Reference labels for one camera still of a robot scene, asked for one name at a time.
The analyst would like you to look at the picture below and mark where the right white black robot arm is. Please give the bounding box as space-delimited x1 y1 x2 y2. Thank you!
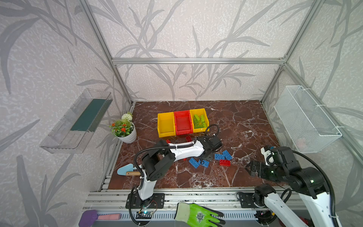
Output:
245 146 341 227

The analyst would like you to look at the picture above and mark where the blue lego right flat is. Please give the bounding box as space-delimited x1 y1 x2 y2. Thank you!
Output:
214 154 226 160

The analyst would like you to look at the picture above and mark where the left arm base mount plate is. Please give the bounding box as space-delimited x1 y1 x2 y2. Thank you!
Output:
125 193 165 209

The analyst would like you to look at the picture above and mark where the light blue garden scoop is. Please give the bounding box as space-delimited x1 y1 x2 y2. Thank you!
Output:
117 163 136 176

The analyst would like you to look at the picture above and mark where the green garden trowel wooden handle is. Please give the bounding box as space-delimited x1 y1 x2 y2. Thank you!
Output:
126 171 141 176

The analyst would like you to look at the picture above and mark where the white wire mesh basket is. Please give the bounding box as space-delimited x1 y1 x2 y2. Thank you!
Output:
274 85 342 153

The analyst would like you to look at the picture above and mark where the red bin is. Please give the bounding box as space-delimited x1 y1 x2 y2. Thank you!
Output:
174 110 193 135

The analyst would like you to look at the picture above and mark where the purple brush pink handle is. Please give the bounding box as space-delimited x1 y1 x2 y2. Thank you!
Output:
78 210 121 227

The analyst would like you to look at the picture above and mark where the clear acrylic wall shelf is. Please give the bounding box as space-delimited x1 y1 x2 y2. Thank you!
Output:
40 89 113 154

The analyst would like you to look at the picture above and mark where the green lego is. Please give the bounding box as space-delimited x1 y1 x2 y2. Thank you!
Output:
193 114 201 123
193 121 199 129
198 123 207 128

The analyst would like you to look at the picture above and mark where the potted flower plant white pot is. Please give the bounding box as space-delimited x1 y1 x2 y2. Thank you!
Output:
109 112 137 144

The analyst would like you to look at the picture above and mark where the green work glove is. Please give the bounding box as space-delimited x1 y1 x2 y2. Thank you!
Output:
175 202 226 227

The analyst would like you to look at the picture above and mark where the blue lego bottom middle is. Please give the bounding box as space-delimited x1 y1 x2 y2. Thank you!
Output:
199 159 209 168

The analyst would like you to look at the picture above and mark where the blue lego bottom left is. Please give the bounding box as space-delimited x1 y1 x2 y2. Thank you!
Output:
189 158 200 169

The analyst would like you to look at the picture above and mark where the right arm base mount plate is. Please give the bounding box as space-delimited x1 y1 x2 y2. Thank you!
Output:
236 192 266 208

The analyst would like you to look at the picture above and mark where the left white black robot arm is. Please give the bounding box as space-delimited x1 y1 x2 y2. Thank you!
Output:
133 135 222 201

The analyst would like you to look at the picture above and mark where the yellow bin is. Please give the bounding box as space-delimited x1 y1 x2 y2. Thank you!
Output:
190 108 209 133
157 112 176 138

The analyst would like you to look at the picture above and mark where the small green circuit board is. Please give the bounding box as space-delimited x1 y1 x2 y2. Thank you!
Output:
136 211 153 219

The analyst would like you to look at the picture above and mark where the blue lego right angled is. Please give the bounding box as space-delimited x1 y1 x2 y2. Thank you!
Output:
222 150 233 161

